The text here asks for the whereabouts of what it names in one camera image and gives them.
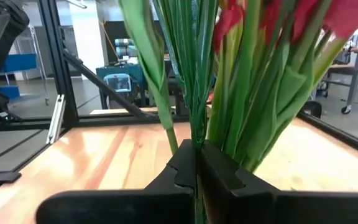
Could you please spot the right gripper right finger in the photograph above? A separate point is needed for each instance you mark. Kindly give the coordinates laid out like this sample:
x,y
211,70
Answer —
x,y
219,183

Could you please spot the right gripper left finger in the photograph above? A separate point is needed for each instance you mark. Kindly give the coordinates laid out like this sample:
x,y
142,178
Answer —
x,y
182,174

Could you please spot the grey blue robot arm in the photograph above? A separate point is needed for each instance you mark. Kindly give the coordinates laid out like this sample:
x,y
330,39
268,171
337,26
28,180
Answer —
x,y
124,46

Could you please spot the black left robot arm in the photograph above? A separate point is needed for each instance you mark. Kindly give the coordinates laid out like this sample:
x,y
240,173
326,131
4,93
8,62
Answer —
x,y
5,31

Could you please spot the teach pendant tablet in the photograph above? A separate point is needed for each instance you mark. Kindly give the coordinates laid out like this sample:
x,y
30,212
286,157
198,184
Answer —
x,y
118,83

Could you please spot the teal machine cart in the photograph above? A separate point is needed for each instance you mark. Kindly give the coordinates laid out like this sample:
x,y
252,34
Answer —
x,y
129,70

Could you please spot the grey rolling table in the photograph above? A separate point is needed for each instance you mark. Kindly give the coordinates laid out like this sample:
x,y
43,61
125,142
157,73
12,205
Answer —
x,y
354,74

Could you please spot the blue storage bin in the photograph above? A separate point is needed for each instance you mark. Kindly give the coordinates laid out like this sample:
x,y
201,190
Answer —
x,y
9,91
20,62

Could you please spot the silver aluminium bracket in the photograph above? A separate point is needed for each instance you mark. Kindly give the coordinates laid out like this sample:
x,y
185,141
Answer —
x,y
56,119

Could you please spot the black aluminium table frame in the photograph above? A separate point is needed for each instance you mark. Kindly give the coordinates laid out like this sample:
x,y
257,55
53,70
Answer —
x,y
57,62

